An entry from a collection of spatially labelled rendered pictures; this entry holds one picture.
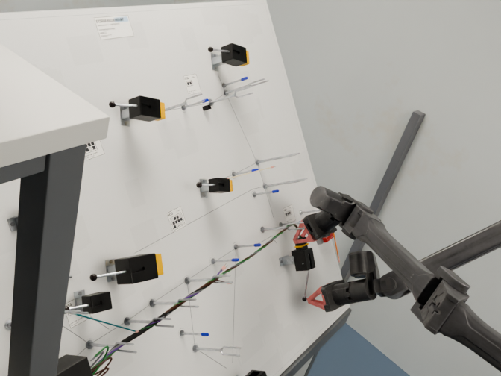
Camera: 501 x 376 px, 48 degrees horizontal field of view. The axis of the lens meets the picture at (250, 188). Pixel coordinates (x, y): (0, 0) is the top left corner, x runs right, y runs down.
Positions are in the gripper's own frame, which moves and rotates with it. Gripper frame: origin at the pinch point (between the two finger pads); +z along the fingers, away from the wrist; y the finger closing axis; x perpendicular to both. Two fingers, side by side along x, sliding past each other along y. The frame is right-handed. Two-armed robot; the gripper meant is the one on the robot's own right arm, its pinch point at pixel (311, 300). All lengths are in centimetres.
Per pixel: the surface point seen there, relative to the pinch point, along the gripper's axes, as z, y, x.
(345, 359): 75, -114, 49
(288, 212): 3.1, -5.4, -25.7
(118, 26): -5, 47, -74
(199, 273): 4.5, 34.4, -16.1
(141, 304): 5, 53, -13
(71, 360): -7, 79, -9
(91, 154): 0, 60, -46
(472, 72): -28, -115, -63
